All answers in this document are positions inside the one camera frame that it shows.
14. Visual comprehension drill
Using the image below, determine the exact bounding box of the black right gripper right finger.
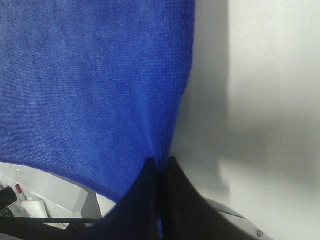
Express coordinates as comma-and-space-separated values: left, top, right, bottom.
162, 156, 252, 240

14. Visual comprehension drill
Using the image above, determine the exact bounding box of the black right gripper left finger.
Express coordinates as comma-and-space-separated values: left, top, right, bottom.
79, 158, 160, 240

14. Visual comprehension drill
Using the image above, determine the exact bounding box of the blue microfibre towel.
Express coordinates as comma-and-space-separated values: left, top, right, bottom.
0, 0, 196, 202

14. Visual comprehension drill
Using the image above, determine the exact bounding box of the white bottle under table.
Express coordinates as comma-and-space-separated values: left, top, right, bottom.
21, 200, 49, 219

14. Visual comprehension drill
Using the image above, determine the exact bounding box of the black bottle under table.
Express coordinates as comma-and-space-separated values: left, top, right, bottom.
0, 186, 18, 210

